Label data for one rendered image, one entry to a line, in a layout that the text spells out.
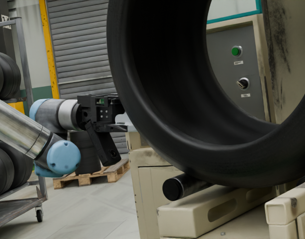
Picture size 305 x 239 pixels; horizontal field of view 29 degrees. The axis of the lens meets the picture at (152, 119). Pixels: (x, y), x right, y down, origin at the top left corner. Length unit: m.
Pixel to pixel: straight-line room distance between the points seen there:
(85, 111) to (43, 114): 0.12
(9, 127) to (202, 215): 0.46
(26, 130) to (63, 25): 9.75
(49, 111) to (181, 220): 0.48
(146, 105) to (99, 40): 9.64
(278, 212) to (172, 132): 0.66
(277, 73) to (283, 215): 0.96
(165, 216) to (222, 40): 0.80
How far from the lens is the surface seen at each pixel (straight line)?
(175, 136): 1.12
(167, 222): 1.18
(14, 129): 1.32
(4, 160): 5.12
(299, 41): 1.40
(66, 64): 11.00
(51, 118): 1.46
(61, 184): 7.65
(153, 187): 2.00
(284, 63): 1.41
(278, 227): 0.48
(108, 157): 1.37
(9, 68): 5.46
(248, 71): 1.80
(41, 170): 1.48
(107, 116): 1.35
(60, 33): 11.07
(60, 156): 1.32
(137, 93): 1.16
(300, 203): 0.50
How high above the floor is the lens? 1.10
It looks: 3 degrees down
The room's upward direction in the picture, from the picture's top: 8 degrees counter-clockwise
